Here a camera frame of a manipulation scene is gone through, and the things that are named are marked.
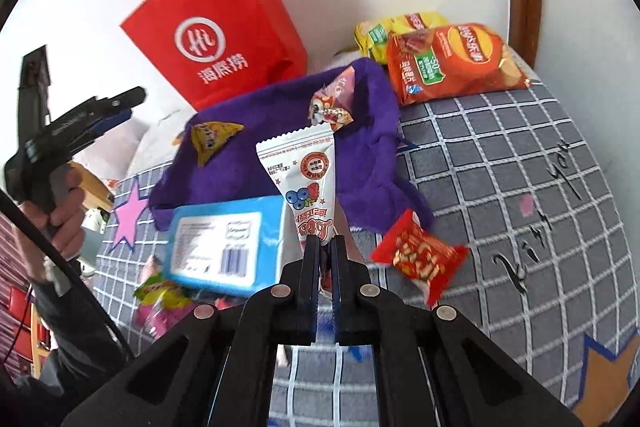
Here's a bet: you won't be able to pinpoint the red snack packet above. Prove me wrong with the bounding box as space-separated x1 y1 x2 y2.
370 208 470 307

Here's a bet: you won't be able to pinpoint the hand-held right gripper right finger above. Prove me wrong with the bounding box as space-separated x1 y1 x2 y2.
330 234 586 427

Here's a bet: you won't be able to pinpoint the yellow triangular snack packet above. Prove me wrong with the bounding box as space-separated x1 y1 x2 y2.
190 121 245 166

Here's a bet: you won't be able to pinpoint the person's left hand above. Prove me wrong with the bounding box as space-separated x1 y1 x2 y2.
19 167 87 283

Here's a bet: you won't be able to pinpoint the orange chip bag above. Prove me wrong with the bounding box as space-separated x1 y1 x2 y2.
386 23 532 106

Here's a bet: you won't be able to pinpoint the colourful candy packet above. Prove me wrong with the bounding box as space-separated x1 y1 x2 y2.
309 89 353 132

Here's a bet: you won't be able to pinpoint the red striped cloth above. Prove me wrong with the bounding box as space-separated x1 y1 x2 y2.
0 212 36 358

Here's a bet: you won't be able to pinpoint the blue tissue pack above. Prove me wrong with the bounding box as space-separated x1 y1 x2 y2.
164 194 296 299

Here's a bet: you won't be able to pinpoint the white triangular snack packet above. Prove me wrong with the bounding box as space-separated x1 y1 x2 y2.
255 123 346 298

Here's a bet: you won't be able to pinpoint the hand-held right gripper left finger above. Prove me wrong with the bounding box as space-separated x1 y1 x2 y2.
60 234 323 427

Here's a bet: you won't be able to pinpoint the grey checked bedsheet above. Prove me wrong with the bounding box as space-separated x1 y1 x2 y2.
95 57 640 427

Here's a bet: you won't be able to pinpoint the purple cloth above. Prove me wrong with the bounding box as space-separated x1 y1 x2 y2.
149 58 436 233

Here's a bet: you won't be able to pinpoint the black cable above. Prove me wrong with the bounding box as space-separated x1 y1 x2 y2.
0 189 133 360

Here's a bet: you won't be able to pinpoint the pink triangular snack packet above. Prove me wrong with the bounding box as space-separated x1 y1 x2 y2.
322 66 357 100

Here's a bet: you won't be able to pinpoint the pink snack packet green ends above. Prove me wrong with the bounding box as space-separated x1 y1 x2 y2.
132 254 196 338

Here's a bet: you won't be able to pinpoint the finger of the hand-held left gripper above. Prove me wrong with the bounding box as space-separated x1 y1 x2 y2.
82 88 147 118
70 107 133 152

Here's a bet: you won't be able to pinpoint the person's left forearm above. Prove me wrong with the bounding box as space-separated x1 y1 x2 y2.
0 257 132 400

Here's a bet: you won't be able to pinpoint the yellow chip bag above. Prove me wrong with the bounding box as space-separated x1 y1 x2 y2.
354 11 448 65

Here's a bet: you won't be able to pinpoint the yellow box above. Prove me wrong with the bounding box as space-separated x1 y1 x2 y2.
70 162 115 212

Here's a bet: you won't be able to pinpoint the red paper bag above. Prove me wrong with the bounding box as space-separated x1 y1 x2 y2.
119 0 308 112

